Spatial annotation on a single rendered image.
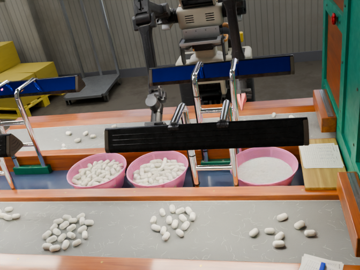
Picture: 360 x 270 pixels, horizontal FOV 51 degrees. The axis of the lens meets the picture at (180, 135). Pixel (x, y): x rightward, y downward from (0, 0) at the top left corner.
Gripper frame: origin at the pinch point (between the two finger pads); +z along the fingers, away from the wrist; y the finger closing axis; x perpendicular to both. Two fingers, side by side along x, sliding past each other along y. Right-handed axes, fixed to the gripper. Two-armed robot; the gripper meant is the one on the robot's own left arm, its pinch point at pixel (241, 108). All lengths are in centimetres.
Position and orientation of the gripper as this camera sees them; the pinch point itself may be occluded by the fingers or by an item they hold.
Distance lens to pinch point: 187.7
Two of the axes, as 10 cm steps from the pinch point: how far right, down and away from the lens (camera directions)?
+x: 2.5, 3.3, 9.1
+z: -0.3, 9.4, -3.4
